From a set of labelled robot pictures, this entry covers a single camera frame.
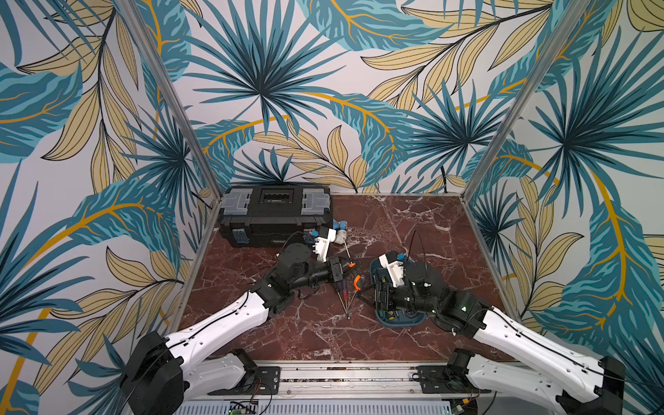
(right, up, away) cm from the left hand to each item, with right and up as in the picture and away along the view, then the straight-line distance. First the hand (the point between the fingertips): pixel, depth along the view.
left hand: (359, 269), depth 68 cm
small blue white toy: (-4, +10, +38) cm, 40 cm away
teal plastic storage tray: (+12, -19, +16) cm, 27 cm away
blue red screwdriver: (-3, -13, +20) cm, 25 cm away
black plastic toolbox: (-28, +14, +22) cm, 38 cm away
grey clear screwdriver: (-1, -6, 0) cm, 6 cm away
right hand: (+1, -7, 0) cm, 7 cm away
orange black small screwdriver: (-1, -3, -1) cm, 3 cm away
